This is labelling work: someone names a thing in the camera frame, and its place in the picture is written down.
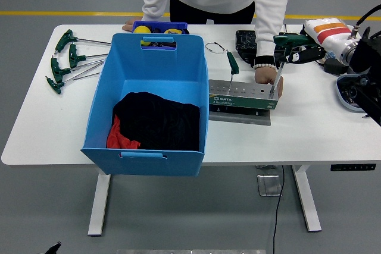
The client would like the small dark blue bin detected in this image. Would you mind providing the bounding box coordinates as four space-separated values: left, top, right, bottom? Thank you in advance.
132 20 189 49

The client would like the black table control panel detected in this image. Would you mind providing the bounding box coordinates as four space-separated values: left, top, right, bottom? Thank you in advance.
330 163 377 173

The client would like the large green T-handle hex wrench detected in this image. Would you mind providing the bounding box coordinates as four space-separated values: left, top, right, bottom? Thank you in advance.
269 33 313 99

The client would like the black cloth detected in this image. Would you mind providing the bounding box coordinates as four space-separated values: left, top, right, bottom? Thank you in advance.
112 92 201 152

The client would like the bead bracelet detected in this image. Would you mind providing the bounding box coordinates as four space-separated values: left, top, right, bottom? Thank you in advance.
252 62 277 70

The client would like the person's left hand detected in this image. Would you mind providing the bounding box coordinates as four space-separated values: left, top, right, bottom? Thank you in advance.
254 67 285 98

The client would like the oval blue white device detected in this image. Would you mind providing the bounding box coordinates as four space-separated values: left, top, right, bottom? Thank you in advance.
336 74 370 114

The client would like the thin black adapter cable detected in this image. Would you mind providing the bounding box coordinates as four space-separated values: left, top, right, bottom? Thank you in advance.
284 23 325 65

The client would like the large light blue plastic box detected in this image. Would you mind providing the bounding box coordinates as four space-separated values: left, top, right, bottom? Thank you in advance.
80 33 209 177

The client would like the red cloth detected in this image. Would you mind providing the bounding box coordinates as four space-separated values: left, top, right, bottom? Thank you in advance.
106 115 141 150

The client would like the black power adapter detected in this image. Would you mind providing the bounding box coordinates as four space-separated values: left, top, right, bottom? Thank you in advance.
323 57 349 76

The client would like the metal floor plate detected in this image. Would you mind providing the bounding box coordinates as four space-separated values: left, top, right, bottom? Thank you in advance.
257 174 283 197

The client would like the thin wire loop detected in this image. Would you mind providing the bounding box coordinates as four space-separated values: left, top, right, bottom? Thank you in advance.
205 42 226 57

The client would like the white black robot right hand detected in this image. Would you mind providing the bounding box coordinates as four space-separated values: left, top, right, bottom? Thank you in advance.
273 18 357 65

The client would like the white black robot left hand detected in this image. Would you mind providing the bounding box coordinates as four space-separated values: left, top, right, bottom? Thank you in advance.
37 241 63 254

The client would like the black floor cable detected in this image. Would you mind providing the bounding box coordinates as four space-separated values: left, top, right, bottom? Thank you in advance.
272 165 285 254

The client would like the green grey wrench stand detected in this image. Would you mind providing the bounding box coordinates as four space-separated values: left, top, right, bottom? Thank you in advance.
208 79 280 126

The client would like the person's right hand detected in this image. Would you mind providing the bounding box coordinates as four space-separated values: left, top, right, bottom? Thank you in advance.
121 17 143 32

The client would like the white table leg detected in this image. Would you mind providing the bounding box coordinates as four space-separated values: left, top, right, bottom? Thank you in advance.
291 164 322 233
88 173 111 237

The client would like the black plastic housing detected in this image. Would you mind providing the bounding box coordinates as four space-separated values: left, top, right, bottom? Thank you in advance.
235 30 303 66

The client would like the small green T-handle hex wrench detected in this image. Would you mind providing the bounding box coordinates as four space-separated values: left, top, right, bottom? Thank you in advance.
225 50 241 92

